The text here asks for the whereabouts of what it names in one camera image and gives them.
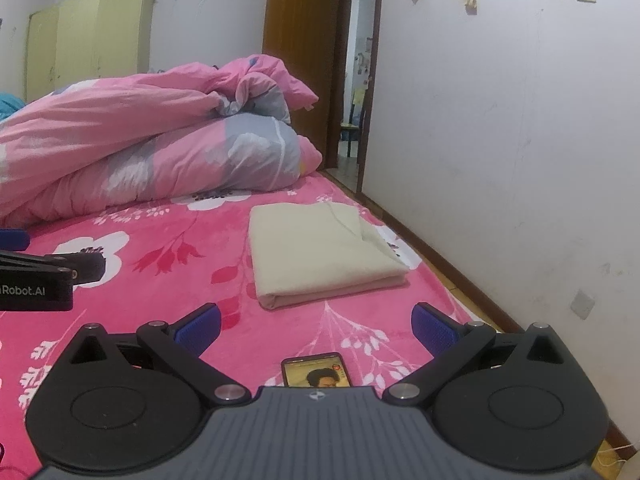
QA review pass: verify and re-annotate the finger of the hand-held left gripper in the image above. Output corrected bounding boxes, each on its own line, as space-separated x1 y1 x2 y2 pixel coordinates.
0 229 30 252
0 249 107 290

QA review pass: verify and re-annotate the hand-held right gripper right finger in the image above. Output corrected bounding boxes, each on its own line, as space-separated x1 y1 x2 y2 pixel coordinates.
384 302 575 405

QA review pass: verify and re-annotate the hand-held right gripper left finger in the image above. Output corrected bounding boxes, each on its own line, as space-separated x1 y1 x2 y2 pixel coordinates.
67 303 252 405

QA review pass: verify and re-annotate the beige zip jacket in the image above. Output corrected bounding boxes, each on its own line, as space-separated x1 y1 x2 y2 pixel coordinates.
248 202 412 311

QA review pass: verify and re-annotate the pink flower-print bed blanket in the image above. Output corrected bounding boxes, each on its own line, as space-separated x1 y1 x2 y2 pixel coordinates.
0 170 493 480

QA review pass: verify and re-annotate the black smartphone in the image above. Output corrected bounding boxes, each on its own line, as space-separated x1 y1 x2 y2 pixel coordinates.
281 352 352 389

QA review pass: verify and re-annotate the blue printed blanket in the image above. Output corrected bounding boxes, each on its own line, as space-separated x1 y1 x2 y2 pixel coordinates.
0 91 27 118

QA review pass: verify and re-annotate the pink floral quilt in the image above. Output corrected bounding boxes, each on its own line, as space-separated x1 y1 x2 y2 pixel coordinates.
0 54 323 228

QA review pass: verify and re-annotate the pale yellow wardrobe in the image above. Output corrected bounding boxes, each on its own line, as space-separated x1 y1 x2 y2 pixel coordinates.
24 0 155 106

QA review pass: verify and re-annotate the yellow chair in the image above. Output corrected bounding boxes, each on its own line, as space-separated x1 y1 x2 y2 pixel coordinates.
340 87 367 158

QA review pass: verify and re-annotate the brown wooden door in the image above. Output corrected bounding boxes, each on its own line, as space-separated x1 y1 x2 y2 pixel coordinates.
262 0 342 171

